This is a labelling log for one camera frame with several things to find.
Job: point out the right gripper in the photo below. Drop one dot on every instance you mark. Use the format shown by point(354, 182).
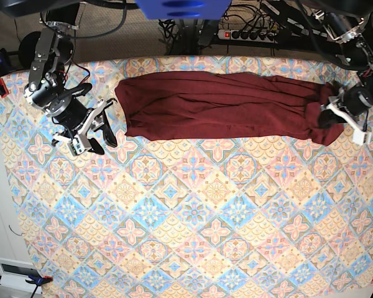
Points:
point(70, 113)

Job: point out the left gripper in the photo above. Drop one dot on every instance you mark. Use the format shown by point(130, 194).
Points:
point(354, 102)

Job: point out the dark red t-shirt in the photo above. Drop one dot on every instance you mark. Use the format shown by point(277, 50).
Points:
point(202, 105)

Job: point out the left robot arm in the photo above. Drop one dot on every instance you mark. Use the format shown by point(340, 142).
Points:
point(337, 32)

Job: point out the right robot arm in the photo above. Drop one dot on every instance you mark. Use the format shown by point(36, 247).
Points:
point(46, 90)

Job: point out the patterned tile tablecloth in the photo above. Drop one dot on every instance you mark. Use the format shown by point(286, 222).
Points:
point(249, 217)

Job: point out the black round stool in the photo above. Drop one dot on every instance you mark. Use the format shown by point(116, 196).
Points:
point(26, 51)

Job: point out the white power strip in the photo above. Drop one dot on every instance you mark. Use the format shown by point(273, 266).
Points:
point(248, 36)

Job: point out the blue orange clamp lower left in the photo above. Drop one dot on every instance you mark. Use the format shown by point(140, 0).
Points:
point(37, 281)

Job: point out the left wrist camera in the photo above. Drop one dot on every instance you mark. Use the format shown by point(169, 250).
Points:
point(361, 138)

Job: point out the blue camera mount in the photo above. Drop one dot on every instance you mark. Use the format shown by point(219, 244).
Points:
point(184, 9)

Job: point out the white wall socket box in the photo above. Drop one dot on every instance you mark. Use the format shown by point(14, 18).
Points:
point(15, 273)

